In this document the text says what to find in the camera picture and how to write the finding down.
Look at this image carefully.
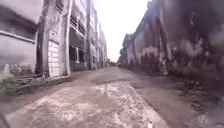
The green tree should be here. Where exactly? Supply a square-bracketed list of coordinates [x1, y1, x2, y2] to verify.
[118, 33, 133, 66]

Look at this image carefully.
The brown dirt alley ground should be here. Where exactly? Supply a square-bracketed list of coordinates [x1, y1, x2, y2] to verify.
[0, 65, 224, 128]

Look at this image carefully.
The grey concrete multi-storey building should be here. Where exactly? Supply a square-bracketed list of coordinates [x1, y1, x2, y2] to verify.
[0, 0, 110, 81]

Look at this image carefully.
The long stained concrete wall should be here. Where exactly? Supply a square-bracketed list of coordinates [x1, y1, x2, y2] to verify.
[118, 0, 224, 88]

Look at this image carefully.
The weedy rubble strip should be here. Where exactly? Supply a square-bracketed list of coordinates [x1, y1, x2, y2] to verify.
[0, 75, 73, 98]

